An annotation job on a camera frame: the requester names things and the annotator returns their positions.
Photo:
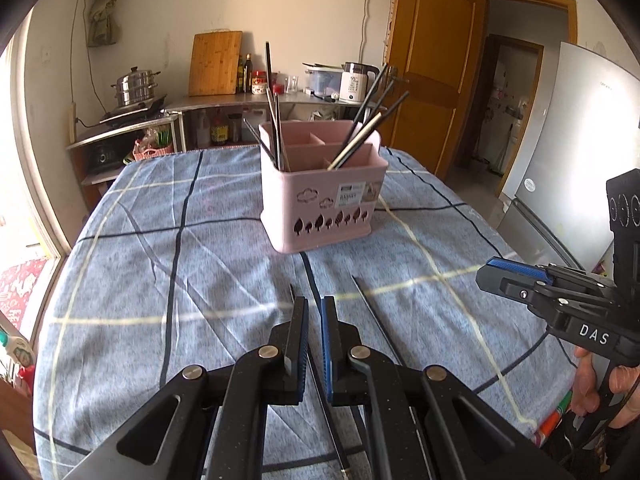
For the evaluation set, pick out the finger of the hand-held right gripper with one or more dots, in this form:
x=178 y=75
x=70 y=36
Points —
x=500 y=282
x=515 y=266

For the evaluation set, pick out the pink utensil basket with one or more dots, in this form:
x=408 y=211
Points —
x=290 y=210

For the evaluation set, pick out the black gas stove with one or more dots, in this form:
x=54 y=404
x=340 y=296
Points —
x=130 y=115

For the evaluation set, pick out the clear plastic container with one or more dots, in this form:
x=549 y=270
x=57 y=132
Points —
x=325 y=80

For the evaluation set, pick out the silver metal chopstick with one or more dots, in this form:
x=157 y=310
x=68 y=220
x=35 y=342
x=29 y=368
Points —
x=274 y=125

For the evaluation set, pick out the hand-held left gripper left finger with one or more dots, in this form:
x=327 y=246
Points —
x=301 y=360

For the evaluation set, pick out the steel steamer pot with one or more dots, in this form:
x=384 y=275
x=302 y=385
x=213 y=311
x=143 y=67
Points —
x=135 y=87

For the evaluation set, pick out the black appliance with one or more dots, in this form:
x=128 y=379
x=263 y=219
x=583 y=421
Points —
x=102 y=157

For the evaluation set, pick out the grey refrigerator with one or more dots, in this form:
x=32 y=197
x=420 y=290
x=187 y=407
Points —
x=565 y=135

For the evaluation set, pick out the clear drinking glass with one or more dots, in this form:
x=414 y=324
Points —
x=294 y=85

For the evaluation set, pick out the hanging grey cloth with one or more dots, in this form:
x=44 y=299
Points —
x=102 y=10

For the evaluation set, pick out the gold metal chopstick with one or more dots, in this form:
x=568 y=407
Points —
x=352 y=146
x=357 y=137

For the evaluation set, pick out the wooden cutting board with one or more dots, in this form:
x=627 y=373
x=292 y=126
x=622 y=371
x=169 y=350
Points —
x=215 y=62

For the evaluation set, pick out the brown sauce bottle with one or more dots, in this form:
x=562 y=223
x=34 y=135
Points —
x=219 y=130

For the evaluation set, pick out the dark glass bottle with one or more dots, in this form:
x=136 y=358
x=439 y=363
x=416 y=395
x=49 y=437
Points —
x=244 y=75

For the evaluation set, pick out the wall measuring ruler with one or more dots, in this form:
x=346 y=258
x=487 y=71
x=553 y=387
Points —
x=390 y=25

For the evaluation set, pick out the red patterned mat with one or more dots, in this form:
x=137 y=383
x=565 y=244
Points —
x=22 y=295

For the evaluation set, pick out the brown wooden door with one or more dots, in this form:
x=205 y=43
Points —
x=430 y=60

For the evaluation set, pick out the person's right hand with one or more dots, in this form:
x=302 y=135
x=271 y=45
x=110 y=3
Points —
x=585 y=385

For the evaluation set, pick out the steel stove table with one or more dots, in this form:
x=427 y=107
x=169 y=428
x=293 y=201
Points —
x=120 y=132

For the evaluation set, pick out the red lid jar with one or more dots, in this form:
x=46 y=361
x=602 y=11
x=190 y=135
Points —
x=258 y=84

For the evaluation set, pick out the beige power strip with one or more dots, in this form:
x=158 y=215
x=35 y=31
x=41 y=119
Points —
x=72 y=122

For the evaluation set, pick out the steel kitchen counter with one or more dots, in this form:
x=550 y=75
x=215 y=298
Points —
x=225 y=101

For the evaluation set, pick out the white electric kettle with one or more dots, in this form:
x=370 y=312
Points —
x=352 y=85

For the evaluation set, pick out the blue plaid tablecloth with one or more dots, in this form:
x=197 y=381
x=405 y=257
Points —
x=150 y=260

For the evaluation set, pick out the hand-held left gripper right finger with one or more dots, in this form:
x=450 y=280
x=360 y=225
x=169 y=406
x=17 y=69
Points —
x=328 y=360

